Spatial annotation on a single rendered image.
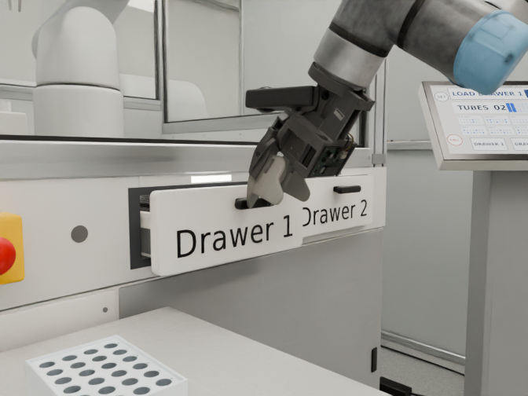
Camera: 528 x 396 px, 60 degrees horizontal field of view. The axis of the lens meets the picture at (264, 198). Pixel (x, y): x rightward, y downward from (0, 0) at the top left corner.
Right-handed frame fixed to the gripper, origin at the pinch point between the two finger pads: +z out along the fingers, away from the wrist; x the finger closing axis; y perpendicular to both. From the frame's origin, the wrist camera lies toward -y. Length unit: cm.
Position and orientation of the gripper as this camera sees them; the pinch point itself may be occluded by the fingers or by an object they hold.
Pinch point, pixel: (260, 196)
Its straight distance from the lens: 65.0
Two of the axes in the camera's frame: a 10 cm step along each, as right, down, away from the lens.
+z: -4.1, 7.8, 4.7
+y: 5.9, 6.2, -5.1
